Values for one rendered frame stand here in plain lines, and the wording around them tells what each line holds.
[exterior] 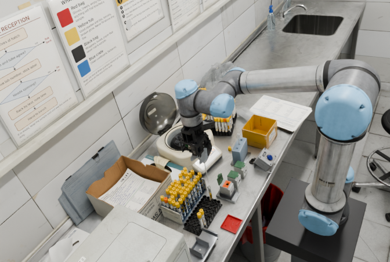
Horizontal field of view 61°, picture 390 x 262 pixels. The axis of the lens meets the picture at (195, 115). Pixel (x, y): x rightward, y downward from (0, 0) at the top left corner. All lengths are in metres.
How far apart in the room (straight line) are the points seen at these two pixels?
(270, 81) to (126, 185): 0.85
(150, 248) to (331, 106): 0.63
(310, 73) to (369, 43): 2.60
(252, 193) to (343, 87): 0.80
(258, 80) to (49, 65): 0.74
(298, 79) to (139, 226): 0.65
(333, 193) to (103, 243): 0.69
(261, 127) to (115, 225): 0.96
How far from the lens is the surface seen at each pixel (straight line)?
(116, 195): 1.54
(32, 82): 1.28
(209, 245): 1.31
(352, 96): 0.79
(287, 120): 1.83
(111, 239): 1.10
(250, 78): 1.05
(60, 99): 1.37
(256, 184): 1.52
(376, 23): 3.47
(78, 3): 1.36
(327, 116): 0.82
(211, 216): 1.41
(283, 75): 1.00
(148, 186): 1.52
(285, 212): 1.34
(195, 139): 1.15
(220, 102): 0.99
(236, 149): 1.54
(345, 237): 1.32
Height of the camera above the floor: 2.02
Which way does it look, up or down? 36 degrees down
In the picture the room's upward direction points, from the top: 11 degrees counter-clockwise
